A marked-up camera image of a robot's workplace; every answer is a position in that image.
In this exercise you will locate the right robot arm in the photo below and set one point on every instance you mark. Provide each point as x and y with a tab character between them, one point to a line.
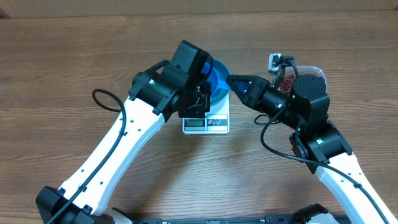
316	141

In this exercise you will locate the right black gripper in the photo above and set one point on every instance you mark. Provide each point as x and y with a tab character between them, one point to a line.
258	96

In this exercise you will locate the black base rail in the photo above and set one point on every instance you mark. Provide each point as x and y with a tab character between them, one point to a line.
268	219

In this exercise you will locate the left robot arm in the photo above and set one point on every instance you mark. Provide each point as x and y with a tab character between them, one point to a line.
177	85

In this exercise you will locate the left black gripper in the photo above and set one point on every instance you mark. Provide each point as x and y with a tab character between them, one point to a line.
201	112

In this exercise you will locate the blue plastic measuring scoop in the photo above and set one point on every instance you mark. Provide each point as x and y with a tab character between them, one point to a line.
218	75

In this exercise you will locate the teal metal bowl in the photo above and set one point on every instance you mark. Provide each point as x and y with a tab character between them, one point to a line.
219	95

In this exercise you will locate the red adzuki beans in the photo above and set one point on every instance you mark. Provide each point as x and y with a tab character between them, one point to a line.
286	86

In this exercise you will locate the white digital kitchen scale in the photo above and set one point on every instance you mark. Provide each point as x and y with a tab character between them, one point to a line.
216	121

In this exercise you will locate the clear plastic food container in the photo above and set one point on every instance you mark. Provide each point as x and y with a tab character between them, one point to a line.
307	70

